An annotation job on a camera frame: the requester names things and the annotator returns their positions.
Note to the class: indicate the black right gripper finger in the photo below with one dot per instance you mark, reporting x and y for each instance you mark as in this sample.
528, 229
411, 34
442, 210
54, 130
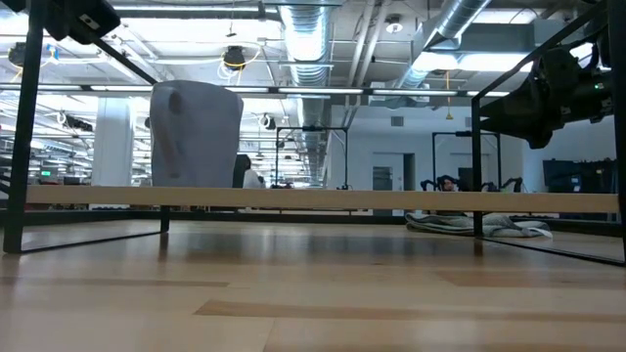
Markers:
513, 122

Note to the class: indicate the blue-grey mug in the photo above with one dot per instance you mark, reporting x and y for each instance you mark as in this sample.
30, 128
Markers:
195, 142

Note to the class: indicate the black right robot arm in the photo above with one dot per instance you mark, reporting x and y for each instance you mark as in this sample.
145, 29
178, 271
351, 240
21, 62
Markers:
601, 98

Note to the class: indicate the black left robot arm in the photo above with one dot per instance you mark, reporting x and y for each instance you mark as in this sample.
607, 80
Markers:
73, 19

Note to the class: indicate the person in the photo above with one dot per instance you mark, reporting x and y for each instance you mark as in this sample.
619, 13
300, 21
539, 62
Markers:
447, 185

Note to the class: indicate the grey folded cloth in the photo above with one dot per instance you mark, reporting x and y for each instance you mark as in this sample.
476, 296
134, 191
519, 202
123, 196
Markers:
455, 224

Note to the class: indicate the black ceiling device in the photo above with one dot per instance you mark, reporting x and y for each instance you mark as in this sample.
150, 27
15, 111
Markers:
235, 57

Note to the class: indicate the white pillar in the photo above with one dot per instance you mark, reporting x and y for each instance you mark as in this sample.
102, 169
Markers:
112, 142

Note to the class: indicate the black background rig frame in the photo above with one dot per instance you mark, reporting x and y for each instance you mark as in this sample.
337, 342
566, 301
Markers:
311, 128
464, 133

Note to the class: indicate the dark wall screen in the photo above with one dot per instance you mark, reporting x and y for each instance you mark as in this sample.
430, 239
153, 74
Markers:
579, 176

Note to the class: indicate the silver ventilation duct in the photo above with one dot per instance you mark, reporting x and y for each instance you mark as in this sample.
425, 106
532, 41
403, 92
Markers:
305, 44
450, 19

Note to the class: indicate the wooden shelf with black frame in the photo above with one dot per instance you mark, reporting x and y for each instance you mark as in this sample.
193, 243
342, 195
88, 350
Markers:
318, 199

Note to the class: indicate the black metal table frame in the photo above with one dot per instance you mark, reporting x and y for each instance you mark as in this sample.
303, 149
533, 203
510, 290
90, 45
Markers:
293, 218

